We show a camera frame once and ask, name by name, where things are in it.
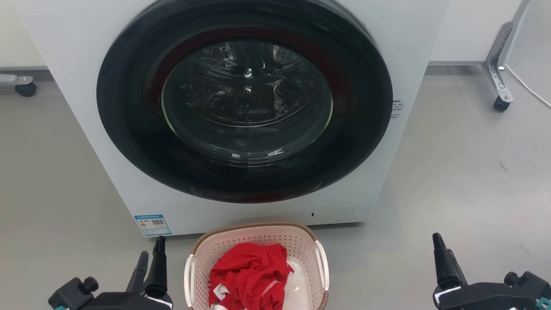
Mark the round white filter cover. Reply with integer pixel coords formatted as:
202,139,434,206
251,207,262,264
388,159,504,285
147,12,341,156
308,203,355,224

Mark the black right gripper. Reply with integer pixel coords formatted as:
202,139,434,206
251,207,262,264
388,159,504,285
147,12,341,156
433,232,551,310

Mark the beige perforated plastic laundry basket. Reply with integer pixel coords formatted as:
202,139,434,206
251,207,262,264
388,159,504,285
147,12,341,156
184,222,330,310

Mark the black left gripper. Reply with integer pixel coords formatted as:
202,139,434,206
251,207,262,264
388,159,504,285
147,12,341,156
48,236,173,310

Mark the white cable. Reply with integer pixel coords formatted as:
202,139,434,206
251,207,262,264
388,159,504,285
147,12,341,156
505,65,551,109

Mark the blue energy label sticker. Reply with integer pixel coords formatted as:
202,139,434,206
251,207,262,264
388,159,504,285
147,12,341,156
133,214,172,237

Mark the black round washing machine door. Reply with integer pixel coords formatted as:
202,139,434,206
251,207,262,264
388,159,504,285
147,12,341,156
96,0,393,204

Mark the white washing machine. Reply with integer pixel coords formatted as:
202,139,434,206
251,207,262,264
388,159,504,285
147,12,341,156
13,0,450,238

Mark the red garment with white trim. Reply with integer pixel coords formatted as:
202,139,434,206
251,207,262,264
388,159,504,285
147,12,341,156
208,242,294,310

